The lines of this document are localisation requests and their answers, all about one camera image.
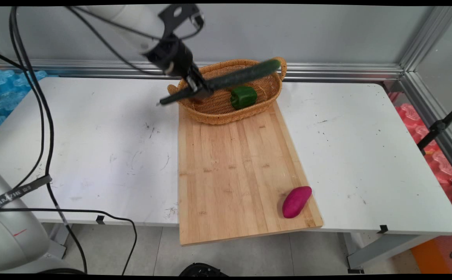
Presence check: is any aluminium corner frame post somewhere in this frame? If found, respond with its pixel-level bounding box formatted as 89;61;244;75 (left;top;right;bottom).
399;6;452;74

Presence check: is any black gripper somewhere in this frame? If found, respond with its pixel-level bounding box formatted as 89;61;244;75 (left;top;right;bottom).
144;35;215;98

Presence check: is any black round floor object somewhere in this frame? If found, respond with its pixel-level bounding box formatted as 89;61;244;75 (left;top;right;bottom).
178;262;229;277

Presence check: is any black velcro strap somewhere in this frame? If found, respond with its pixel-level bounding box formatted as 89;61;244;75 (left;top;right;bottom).
0;174;53;215

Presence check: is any black tripod stand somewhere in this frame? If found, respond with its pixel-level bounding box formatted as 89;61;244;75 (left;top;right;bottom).
417;100;452;156

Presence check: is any long dark green cucumber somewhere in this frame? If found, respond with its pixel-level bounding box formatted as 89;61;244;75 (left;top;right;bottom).
158;59;282;107

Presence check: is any green bell pepper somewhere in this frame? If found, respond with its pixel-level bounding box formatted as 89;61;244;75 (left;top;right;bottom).
230;86;258;110

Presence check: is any purple sweet potato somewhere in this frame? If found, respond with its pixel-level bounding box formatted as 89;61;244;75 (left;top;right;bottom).
282;186;313;219

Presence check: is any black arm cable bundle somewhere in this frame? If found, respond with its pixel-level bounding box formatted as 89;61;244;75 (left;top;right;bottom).
0;5;203;274

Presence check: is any horizontal aluminium frame rail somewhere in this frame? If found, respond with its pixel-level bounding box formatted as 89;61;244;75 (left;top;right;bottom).
0;58;404;82

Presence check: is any black power cable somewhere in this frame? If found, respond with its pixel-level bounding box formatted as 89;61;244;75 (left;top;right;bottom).
0;208;138;275

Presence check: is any bamboo cutting board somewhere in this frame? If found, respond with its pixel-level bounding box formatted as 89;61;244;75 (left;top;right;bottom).
178;102;324;247

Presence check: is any aluminium side frame rail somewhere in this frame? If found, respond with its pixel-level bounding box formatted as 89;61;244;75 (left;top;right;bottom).
399;72;452;182

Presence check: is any blue foam floor mat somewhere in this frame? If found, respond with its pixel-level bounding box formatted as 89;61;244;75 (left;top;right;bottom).
0;69;49;137

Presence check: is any woven wicker basket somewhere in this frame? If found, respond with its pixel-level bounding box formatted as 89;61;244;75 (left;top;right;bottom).
167;57;287;126

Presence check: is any orange floor panel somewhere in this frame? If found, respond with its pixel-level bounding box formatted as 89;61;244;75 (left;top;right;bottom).
410;238;452;274

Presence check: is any grey metal table leg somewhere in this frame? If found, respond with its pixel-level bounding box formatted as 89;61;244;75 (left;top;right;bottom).
346;232;440;273
41;222;73;260

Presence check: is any pink foam floor mat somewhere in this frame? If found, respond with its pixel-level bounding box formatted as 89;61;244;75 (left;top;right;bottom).
389;91;452;185

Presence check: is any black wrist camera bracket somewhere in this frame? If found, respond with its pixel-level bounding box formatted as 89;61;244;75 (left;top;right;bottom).
157;4;206;40

